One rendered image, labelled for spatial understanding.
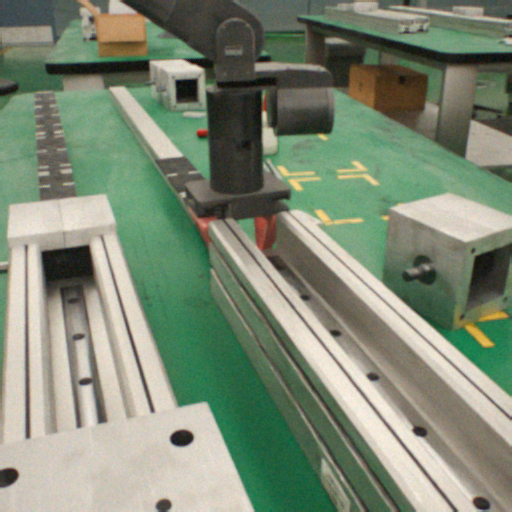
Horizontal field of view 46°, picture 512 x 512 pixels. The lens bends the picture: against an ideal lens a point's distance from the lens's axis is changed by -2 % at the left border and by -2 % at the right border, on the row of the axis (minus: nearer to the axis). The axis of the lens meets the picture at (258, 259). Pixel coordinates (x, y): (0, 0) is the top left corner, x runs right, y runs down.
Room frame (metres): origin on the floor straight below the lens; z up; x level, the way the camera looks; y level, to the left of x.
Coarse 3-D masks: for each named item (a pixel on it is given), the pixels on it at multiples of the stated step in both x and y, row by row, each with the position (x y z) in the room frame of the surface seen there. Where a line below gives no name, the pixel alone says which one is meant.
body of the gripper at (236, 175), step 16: (224, 144) 0.60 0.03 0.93; (256, 144) 0.60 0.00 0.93; (224, 160) 0.60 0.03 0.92; (240, 160) 0.59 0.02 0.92; (256, 160) 0.60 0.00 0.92; (224, 176) 0.60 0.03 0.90; (240, 176) 0.59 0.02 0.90; (256, 176) 0.60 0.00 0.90; (272, 176) 0.65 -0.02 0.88; (192, 192) 0.60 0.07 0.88; (208, 192) 0.60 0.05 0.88; (224, 192) 0.60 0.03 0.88; (240, 192) 0.59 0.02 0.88; (256, 192) 0.60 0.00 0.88; (272, 192) 0.60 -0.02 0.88; (288, 192) 0.61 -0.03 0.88; (208, 208) 0.59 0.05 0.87
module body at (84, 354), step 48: (96, 240) 0.52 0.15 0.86; (48, 288) 0.50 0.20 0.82; (96, 288) 0.49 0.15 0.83; (48, 336) 0.39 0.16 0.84; (96, 336) 0.42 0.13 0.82; (144, 336) 0.35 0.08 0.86; (48, 384) 0.31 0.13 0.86; (96, 384) 0.34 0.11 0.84; (144, 384) 0.30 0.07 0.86; (0, 432) 0.26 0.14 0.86; (48, 432) 0.26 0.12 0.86
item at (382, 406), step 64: (256, 256) 0.48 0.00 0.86; (320, 256) 0.49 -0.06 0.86; (256, 320) 0.43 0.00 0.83; (320, 320) 0.42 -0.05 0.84; (384, 320) 0.38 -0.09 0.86; (320, 384) 0.31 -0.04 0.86; (384, 384) 0.34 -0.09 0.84; (448, 384) 0.30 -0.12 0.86; (320, 448) 0.31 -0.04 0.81; (384, 448) 0.25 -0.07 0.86; (448, 448) 0.27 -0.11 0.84
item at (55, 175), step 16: (48, 96) 1.53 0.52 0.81; (48, 112) 1.33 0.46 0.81; (48, 128) 1.19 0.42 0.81; (48, 144) 1.06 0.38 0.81; (64, 144) 1.06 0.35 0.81; (48, 160) 0.96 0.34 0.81; (64, 160) 0.96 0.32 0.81; (48, 176) 0.87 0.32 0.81; (64, 176) 0.87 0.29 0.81; (48, 192) 0.80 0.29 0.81; (64, 192) 0.80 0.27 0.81
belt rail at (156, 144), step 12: (120, 96) 1.54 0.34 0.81; (120, 108) 1.48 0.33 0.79; (132, 108) 1.39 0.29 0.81; (132, 120) 1.27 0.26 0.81; (144, 120) 1.27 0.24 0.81; (144, 132) 1.16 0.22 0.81; (156, 132) 1.16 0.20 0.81; (144, 144) 1.14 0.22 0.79; (156, 144) 1.07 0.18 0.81; (168, 144) 1.07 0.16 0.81; (156, 156) 1.01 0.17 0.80; (168, 156) 0.99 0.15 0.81; (180, 156) 0.99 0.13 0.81; (168, 180) 0.92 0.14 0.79
